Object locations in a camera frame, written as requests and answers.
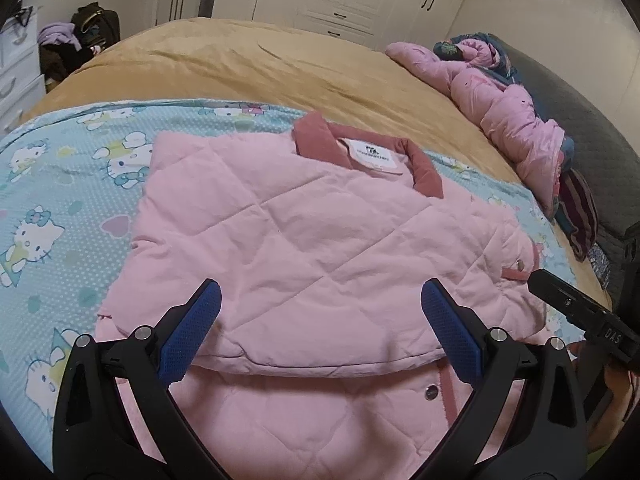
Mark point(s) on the pink puffer jacket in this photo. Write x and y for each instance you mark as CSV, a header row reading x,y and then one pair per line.
x,y
495,105

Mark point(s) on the person's right hand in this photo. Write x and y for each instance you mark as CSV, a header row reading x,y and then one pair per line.
x,y
625,400

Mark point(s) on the purple garment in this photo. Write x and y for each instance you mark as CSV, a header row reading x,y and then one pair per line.
x,y
57,34

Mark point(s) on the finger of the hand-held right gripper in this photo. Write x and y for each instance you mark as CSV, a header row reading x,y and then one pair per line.
x,y
565,300

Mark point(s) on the dark clothes pile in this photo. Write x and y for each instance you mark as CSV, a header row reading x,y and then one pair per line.
x,y
62,62

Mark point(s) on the dark grey quilted headboard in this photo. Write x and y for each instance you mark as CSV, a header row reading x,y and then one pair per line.
x,y
590,125

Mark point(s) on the white drawer cabinet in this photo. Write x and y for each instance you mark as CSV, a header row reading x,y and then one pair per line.
x,y
20,85

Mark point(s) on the dark floral cloth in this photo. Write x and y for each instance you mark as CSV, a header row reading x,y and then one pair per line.
x,y
602,260

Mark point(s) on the tan bedspread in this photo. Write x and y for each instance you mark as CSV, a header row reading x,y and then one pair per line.
x,y
250,55

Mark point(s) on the dark striped cloth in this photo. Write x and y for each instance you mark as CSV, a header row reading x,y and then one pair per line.
x,y
580,210

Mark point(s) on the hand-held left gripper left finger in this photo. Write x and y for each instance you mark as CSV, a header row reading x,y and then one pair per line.
x,y
192,330

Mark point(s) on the blue cartoon cat blanket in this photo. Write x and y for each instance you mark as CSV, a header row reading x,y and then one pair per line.
x,y
65,185

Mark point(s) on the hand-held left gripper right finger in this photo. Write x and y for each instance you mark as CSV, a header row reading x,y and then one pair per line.
x,y
452,332

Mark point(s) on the pink quilted jacket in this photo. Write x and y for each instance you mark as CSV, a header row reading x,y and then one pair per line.
x,y
300,240

